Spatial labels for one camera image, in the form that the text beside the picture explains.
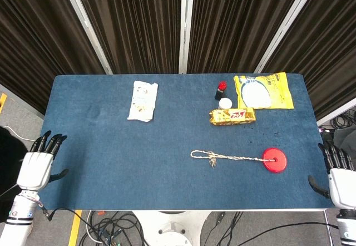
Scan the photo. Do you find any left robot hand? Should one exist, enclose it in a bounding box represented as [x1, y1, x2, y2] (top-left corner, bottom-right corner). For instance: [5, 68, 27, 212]
[17, 130, 69, 191]

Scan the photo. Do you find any black bottle red cap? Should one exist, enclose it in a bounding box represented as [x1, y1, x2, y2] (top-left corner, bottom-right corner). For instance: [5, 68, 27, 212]
[214, 81, 228, 101]

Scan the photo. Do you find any yellow snack bag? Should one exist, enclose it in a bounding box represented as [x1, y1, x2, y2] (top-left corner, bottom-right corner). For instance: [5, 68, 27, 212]
[233, 72, 295, 110]

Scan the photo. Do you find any white snack packet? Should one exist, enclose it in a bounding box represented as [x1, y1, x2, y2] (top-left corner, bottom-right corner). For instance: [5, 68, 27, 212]
[127, 80, 159, 123]

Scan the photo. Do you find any black cable with plug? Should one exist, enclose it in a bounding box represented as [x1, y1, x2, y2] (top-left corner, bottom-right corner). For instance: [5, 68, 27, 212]
[38, 204, 84, 222]

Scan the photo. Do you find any white table base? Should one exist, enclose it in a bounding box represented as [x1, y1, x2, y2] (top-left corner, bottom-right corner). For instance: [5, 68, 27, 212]
[131, 210, 212, 246]

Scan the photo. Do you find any gold snack bar wrapper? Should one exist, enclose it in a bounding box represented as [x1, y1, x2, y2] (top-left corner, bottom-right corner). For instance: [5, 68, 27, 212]
[209, 107, 257, 126]

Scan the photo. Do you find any black floor cable bundle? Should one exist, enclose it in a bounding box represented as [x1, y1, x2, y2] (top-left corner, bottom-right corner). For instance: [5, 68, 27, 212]
[76, 210, 151, 246]

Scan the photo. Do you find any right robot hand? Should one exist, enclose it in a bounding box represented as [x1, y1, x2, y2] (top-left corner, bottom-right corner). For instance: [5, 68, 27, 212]
[307, 142, 356, 209]

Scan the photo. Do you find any red round plastic tag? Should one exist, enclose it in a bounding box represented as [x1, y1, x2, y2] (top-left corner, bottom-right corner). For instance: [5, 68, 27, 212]
[261, 147, 288, 173]

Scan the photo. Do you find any dark pleated curtain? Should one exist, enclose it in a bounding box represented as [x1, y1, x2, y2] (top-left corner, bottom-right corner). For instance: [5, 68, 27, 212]
[0, 0, 356, 121]

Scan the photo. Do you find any blue table mat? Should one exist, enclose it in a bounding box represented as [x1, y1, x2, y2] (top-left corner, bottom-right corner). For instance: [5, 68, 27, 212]
[35, 72, 334, 211]

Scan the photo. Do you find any yellow floor tape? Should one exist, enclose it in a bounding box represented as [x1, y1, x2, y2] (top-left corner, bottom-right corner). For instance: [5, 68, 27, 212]
[68, 210, 83, 246]

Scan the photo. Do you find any white round cap bottle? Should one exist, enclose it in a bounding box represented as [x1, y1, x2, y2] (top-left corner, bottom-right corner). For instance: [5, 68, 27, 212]
[218, 97, 233, 110]

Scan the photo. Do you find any white partition frame post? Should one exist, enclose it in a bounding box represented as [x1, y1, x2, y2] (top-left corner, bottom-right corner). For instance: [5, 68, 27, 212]
[178, 0, 195, 75]
[254, 0, 323, 74]
[57, 0, 113, 75]

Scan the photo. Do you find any white floor cable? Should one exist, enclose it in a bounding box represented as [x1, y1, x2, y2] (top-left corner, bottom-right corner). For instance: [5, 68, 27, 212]
[3, 125, 36, 142]

